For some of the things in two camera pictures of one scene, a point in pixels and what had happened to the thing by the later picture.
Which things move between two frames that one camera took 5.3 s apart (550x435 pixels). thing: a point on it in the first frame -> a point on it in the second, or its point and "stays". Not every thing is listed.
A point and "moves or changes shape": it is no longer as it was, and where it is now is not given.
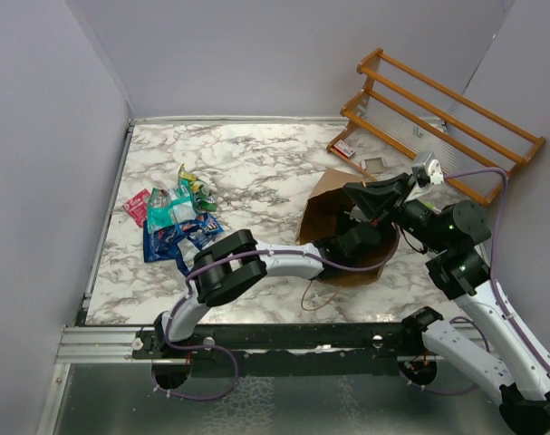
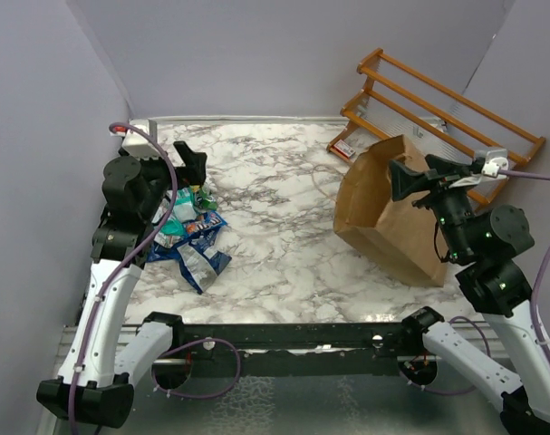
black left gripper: [353, 216] -> [194, 172]
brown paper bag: [329, 208] moves or changes shape
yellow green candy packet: [201, 194] stays
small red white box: [344, 149] stays
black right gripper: [383, 198] -> [404, 181]
